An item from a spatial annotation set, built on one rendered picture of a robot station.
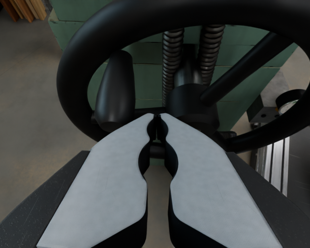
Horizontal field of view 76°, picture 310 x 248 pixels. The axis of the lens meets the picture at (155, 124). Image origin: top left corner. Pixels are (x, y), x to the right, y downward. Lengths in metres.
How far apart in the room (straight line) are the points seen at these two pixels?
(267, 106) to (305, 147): 0.58
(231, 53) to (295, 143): 0.73
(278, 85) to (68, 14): 0.49
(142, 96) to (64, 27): 0.22
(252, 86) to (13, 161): 1.14
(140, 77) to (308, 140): 0.87
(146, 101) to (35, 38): 1.39
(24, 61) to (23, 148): 0.65
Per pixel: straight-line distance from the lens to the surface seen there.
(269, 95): 0.57
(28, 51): 1.72
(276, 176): 0.95
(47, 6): 1.40
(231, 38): 0.27
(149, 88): 0.48
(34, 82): 1.50
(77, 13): 0.37
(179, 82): 0.25
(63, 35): 0.41
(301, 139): 1.11
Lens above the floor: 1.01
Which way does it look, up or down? 62 degrees down
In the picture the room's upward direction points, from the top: 3 degrees clockwise
